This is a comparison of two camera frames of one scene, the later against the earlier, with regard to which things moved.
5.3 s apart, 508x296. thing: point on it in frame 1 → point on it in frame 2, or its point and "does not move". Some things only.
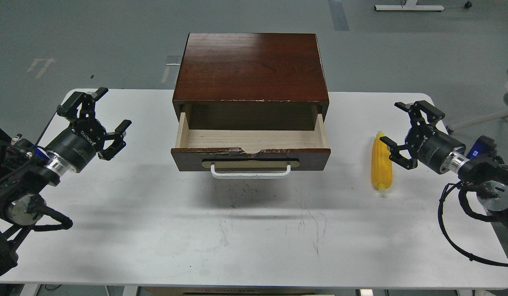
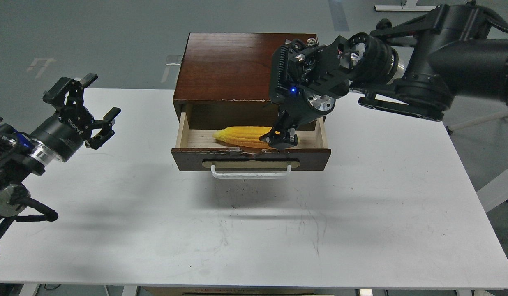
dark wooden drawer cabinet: [251, 82] does not move
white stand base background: [409, 5] does not move
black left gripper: [79, 144] → [65, 132]
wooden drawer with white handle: [250, 154] does not move
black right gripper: [430, 147] → [284, 135]
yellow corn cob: [381, 165] → [247, 136]
